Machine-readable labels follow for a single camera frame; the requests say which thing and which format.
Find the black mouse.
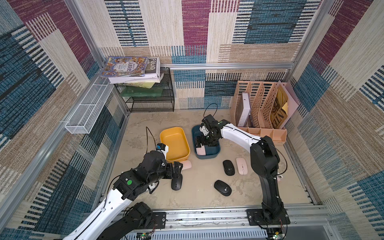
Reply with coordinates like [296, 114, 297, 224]
[214, 180, 232, 197]
[223, 160, 235, 176]
[171, 175, 183, 191]

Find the teal plastic bin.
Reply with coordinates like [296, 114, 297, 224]
[192, 125, 221, 160]

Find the pink mouse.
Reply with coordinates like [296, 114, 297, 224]
[196, 146, 206, 156]
[236, 158, 248, 176]
[180, 160, 192, 171]

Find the yellow plastic bin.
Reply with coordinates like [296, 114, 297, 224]
[160, 127, 191, 162]

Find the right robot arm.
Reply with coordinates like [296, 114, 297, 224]
[198, 115, 291, 227]

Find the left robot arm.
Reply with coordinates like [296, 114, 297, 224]
[65, 150, 183, 240]

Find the white binder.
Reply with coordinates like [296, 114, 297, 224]
[236, 92, 251, 127]

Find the pink desk organizer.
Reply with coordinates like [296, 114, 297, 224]
[230, 81, 287, 145]

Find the white book under stack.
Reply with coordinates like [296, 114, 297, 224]
[108, 73, 164, 84]

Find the lilac folder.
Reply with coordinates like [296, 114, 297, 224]
[278, 81, 300, 129]

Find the green folder on shelf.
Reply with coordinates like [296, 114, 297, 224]
[120, 87, 163, 98]

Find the black folio book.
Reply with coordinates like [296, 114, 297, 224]
[144, 57, 161, 78]

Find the colourful picture book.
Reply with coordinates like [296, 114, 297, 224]
[100, 57, 149, 78]

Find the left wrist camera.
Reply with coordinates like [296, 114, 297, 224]
[156, 143, 169, 159]

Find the black wire shelf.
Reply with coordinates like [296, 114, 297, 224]
[115, 68, 175, 113]

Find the white wire basket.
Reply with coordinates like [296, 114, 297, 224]
[65, 84, 114, 134]

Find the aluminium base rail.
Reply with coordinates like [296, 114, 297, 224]
[74, 205, 331, 240]

